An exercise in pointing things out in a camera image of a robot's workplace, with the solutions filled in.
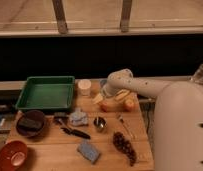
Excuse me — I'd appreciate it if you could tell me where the blue sponge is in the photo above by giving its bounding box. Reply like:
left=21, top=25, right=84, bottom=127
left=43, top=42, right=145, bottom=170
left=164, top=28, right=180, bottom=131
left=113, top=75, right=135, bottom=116
left=77, top=141, right=100, bottom=164

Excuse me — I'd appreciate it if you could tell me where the orange fruit toy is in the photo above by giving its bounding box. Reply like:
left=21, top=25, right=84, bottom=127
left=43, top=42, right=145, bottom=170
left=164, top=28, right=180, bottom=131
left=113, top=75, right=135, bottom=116
left=124, top=99, right=135, bottom=112

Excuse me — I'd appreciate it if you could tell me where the dark purple bowl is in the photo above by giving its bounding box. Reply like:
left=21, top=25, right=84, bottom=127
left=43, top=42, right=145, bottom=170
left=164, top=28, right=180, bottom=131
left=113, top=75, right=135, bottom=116
left=16, top=110, right=46, bottom=138

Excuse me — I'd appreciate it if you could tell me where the metal frame post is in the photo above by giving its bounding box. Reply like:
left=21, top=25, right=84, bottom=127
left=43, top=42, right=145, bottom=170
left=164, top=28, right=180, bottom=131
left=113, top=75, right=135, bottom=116
left=52, top=0, right=68, bottom=34
left=120, top=0, right=132, bottom=32

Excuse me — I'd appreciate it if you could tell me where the small metal cup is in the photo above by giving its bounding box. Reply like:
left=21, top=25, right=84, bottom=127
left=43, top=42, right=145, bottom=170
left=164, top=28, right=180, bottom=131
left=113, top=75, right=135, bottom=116
left=93, top=117, right=107, bottom=133

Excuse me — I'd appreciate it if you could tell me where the green plastic tray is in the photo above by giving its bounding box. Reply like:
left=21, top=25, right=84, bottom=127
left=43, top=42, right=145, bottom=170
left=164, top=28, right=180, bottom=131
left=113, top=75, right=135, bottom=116
left=16, top=76, right=75, bottom=111

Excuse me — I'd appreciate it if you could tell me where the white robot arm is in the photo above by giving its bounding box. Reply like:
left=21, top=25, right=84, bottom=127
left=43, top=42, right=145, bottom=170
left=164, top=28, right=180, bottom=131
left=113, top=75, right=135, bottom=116
left=100, top=69, right=203, bottom=171

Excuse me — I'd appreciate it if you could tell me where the left metal frame post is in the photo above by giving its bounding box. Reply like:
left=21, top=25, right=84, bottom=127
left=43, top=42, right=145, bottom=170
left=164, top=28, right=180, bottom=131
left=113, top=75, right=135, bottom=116
left=52, top=0, right=68, bottom=34

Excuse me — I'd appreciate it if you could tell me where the right metal frame post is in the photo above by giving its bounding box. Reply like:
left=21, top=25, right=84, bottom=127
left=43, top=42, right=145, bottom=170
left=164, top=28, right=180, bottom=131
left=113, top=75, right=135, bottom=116
left=120, top=0, right=132, bottom=32

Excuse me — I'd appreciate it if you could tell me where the white plastic cup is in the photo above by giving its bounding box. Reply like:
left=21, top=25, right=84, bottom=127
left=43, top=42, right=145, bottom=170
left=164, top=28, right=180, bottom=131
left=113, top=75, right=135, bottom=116
left=78, top=79, right=91, bottom=96

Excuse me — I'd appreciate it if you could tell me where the light blue crumpled cloth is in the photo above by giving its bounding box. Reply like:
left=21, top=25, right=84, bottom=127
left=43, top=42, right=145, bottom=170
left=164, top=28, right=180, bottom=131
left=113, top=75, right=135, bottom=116
left=69, top=108, right=88, bottom=126

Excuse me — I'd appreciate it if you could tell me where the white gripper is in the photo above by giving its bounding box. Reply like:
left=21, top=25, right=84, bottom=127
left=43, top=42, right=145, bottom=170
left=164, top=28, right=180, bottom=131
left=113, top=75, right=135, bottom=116
left=92, top=83, right=116, bottom=104

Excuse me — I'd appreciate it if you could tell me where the dark grapes bunch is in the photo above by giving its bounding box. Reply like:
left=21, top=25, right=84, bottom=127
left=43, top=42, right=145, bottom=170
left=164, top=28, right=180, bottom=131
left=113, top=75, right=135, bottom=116
left=113, top=132, right=137, bottom=166

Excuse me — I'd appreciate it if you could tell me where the yellow french fries toy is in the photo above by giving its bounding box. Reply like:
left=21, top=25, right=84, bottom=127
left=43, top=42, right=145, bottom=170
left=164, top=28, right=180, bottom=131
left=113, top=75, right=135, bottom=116
left=114, top=89, right=130, bottom=101

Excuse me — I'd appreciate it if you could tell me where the dark sponge in bowl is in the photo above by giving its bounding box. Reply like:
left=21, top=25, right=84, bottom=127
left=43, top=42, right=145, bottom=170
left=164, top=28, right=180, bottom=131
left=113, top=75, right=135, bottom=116
left=18, top=118, right=42, bottom=131

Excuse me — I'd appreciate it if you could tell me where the red bowl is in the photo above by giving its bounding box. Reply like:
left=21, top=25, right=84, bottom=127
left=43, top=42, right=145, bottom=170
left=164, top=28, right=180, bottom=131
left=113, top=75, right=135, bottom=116
left=0, top=140, right=28, bottom=171

